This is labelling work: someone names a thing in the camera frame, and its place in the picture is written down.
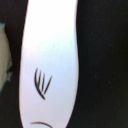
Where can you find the white toy bottle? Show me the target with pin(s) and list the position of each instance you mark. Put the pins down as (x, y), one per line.
(49, 64)

